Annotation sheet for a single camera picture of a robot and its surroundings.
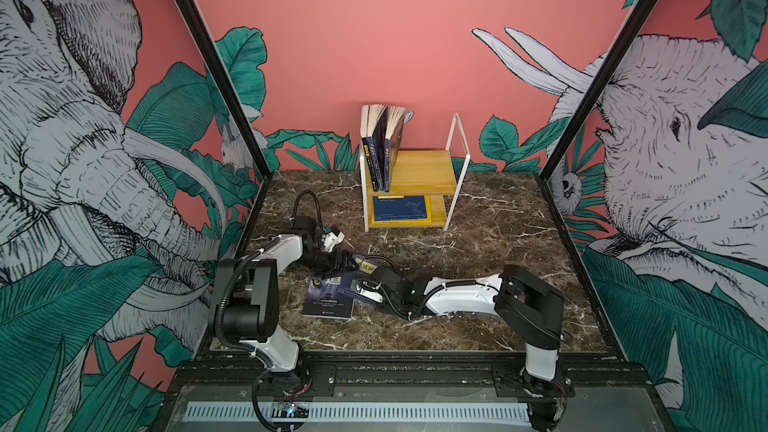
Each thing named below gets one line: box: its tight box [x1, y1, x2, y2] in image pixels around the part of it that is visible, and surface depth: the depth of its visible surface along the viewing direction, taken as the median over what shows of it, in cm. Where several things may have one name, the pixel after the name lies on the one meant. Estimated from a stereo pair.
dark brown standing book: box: [360, 104, 380, 192], surface depth 79 cm
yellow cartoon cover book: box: [372, 195, 431, 224], surface depth 103 cm
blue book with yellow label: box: [373, 195, 428, 221], surface depth 105 cm
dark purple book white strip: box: [302, 278, 354, 320], surface depth 88 cm
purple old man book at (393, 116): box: [384, 106, 407, 192], surface depth 79 cm
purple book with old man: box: [367, 105, 384, 191], surface depth 80 cm
